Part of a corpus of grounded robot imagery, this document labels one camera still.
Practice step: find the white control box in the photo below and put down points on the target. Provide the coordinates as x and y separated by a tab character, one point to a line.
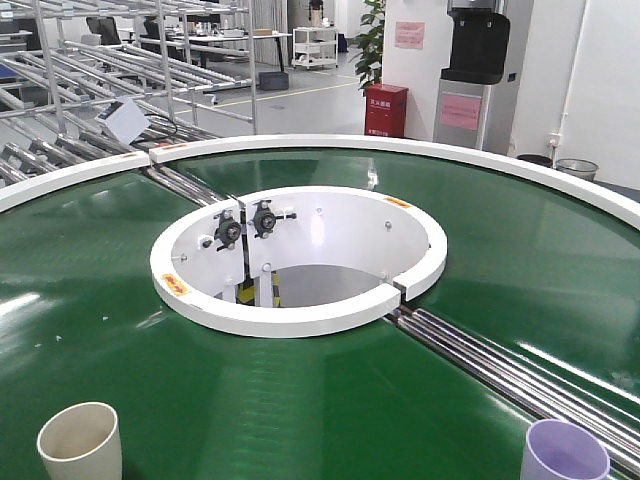
123	120

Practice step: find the grey waste bin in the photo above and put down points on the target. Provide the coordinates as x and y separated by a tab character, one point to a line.
579	168

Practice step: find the white outer conveyor rim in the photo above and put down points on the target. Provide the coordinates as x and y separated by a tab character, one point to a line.
615	204

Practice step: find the white rolling cart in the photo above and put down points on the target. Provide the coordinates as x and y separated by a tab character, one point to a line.
314	47

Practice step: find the green potted plant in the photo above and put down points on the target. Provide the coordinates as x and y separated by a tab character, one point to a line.
370	42

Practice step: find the black and silver water dispenser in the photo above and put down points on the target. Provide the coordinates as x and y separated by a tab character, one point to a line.
477	60

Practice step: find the lavender plastic cup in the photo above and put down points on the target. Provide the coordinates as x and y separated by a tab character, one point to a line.
556	449

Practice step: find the metal roller rack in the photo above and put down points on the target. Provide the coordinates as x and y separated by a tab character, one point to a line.
63	62

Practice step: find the beige plastic cup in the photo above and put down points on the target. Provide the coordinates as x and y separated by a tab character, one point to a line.
82	442

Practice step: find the red fire extinguisher cabinet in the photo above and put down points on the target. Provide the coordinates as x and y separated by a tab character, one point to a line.
385	110

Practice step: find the green circular conveyor belt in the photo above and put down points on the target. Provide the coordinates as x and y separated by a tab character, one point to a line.
550	279

